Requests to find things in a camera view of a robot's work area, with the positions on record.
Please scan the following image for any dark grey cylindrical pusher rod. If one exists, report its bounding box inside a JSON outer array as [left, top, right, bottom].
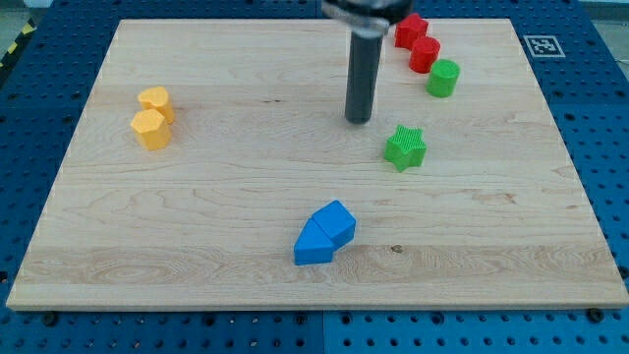
[[345, 32, 382, 124]]

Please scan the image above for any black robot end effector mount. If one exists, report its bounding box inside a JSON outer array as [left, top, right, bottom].
[[321, 0, 414, 35]]

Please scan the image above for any red star block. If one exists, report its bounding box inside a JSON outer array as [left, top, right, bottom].
[[394, 13, 429, 50]]

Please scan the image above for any green star block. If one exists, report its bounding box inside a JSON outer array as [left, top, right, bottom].
[[384, 125, 428, 172]]

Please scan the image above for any red cylinder block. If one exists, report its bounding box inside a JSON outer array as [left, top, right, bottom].
[[409, 36, 440, 74]]

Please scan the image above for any green cylinder block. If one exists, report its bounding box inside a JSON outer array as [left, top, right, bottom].
[[426, 59, 461, 97]]

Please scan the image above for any white fiducial marker tag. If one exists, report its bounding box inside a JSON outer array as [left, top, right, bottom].
[[524, 34, 565, 58]]

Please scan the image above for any blue cube block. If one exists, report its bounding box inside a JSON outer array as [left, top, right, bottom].
[[312, 200, 357, 250]]

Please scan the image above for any light wooden board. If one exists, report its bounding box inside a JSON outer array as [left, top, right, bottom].
[[7, 19, 628, 312]]

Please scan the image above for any yellow heart block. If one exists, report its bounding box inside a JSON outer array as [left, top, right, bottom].
[[137, 87, 176, 124]]

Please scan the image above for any blue triangle block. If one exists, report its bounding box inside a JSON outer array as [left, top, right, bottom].
[[294, 218, 335, 266]]

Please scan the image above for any yellow hexagon block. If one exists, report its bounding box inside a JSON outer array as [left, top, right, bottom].
[[130, 109, 172, 150]]

